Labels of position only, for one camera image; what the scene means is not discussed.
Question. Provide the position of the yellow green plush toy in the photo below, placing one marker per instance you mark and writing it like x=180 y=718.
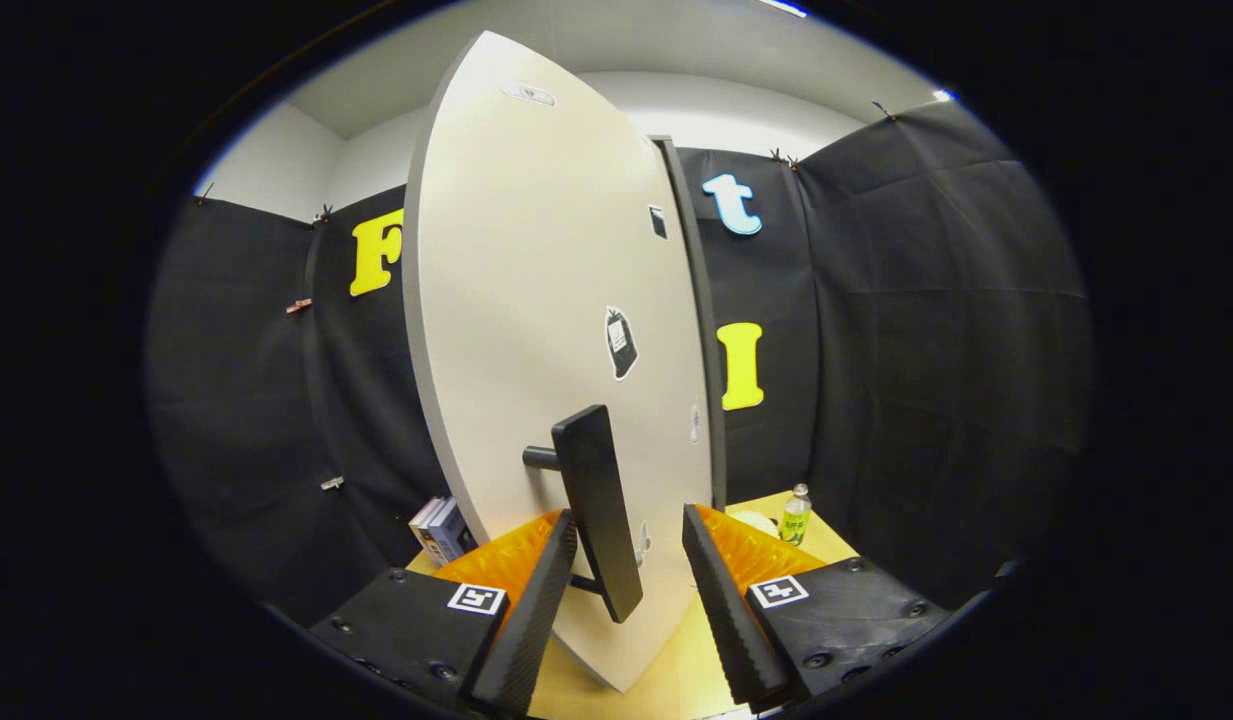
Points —
x=756 y=523

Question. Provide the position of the long ceiling light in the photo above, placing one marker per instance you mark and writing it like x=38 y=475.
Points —
x=782 y=8

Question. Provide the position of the white yellow book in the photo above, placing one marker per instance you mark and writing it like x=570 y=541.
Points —
x=424 y=528

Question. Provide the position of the black backdrop cloth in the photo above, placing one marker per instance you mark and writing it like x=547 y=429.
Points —
x=926 y=350

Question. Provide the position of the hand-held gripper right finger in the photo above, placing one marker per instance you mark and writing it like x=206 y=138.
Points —
x=721 y=610

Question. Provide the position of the blue book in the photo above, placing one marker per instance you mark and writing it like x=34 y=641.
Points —
x=451 y=528

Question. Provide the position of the plastic bottle green label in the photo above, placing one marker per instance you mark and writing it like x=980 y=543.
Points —
x=795 y=520

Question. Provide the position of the pink clothes peg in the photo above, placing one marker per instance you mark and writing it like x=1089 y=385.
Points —
x=299 y=305

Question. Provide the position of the grey shoe cabinet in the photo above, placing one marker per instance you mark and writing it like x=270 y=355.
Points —
x=701 y=330

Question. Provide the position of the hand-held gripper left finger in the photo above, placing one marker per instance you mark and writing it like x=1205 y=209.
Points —
x=536 y=620

